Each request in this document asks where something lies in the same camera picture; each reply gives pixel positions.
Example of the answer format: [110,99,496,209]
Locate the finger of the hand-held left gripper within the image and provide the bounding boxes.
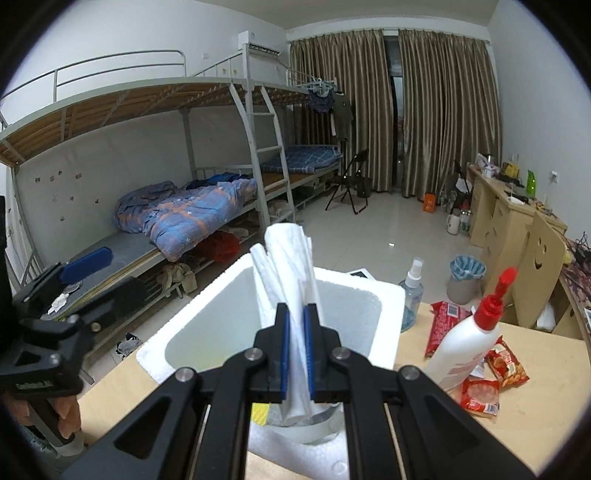
[11,247,114,319]
[69,276,151,334]

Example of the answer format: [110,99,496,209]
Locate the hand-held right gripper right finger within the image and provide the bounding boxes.
[302,304,539,480]

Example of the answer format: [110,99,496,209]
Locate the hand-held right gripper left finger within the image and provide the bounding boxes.
[60,302,291,480]

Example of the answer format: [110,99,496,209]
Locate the white foam box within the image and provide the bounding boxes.
[135,264,407,480]

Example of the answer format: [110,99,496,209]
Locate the white tissues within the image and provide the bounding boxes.
[249,222,319,428]

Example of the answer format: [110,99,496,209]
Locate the person's left hand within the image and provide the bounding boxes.
[50,393,84,441]

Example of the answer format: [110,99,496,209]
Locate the beige clothing pile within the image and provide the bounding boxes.
[157,263,199,296]

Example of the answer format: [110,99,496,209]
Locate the blue plaid quilt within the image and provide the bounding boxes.
[113,178,258,259]

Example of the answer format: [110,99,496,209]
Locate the red clothing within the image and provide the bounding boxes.
[198,231,241,263]

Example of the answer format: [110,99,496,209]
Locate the clear spray bottle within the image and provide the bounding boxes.
[399,258,424,333]

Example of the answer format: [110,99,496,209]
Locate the red white snack packet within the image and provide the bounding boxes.
[425,301,474,358]

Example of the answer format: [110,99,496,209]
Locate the white lotion bottle red pump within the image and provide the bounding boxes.
[424,267,519,393]

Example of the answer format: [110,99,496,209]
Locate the metal bunk bed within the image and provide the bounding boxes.
[0,50,345,370]

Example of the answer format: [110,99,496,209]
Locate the grey trash bin blue liner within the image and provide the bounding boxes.
[448,254,487,305]

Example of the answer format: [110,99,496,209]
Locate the black folding chair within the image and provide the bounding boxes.
[324,149,372,215]

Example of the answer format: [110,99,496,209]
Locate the blue checked mattress pad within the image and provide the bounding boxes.
[259,144,342,175]

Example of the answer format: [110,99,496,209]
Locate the light wooden desk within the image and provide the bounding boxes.
[466,162,568,250]

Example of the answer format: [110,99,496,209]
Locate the wooden chair smiley cutout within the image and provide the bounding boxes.
[512,211,573,328]

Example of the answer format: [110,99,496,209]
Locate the dark hanging shirt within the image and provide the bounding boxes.
[331,92,354,139]

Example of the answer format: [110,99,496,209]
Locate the brown curtain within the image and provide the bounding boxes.
[398,30,503,201]
[288,28,402,195]

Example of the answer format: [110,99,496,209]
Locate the blue hanging garment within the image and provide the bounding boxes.
[307,88,335,114]

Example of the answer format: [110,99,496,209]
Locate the white air conditioner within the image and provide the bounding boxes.
[238,31,282,57]

